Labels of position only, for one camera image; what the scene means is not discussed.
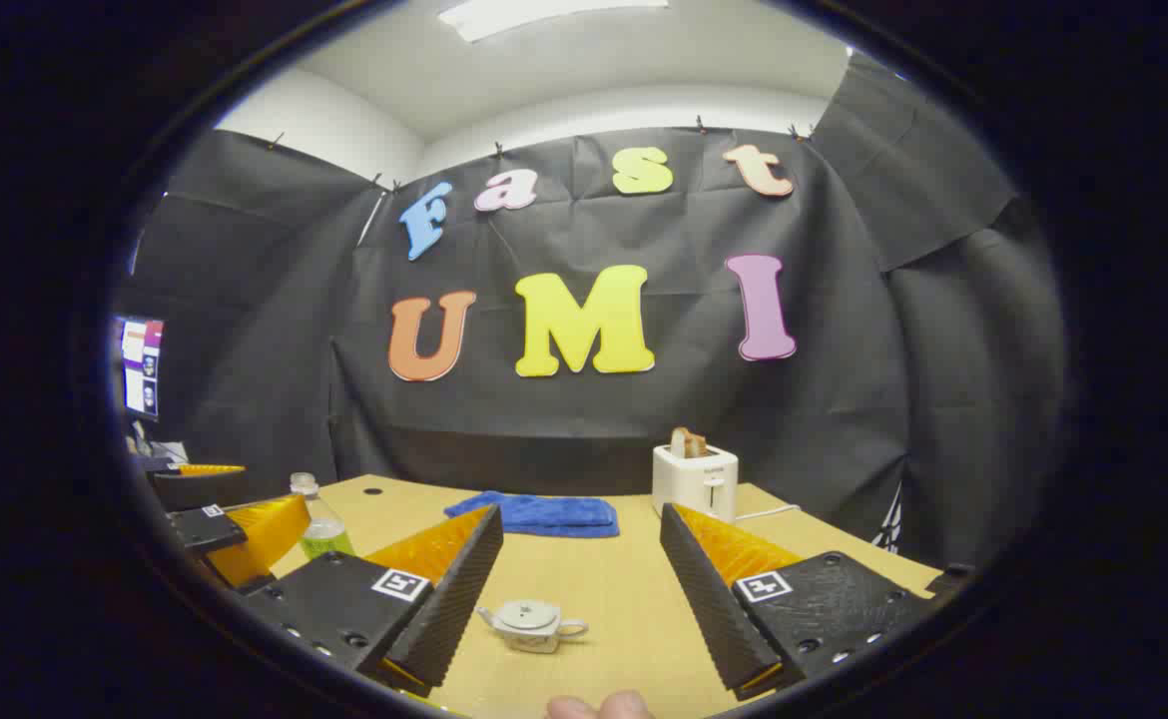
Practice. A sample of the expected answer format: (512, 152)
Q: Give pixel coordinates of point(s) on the green label water bottle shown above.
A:
(322, 529)

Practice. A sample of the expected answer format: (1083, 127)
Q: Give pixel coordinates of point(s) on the blue folded towel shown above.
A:
(534, 514)

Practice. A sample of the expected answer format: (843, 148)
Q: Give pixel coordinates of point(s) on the white toaster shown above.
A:
(694, 484)

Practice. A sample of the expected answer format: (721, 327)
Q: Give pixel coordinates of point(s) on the black backdrop cloth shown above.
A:
(644, 429)

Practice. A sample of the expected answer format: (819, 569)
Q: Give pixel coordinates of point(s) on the white ceramic teacup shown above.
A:
(534, 641)

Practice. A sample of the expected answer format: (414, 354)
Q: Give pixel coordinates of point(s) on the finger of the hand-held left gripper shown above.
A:
(265, 529)
(200, 487)

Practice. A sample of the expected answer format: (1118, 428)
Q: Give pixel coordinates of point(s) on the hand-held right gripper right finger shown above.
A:
(709, 609)

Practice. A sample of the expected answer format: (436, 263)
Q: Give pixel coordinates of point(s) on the computer monitor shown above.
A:
(142, 364)

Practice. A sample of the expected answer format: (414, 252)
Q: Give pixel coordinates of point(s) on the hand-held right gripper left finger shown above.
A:
(454, 609)

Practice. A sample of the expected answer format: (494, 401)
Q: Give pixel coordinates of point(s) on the toast slice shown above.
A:
(689, 442)

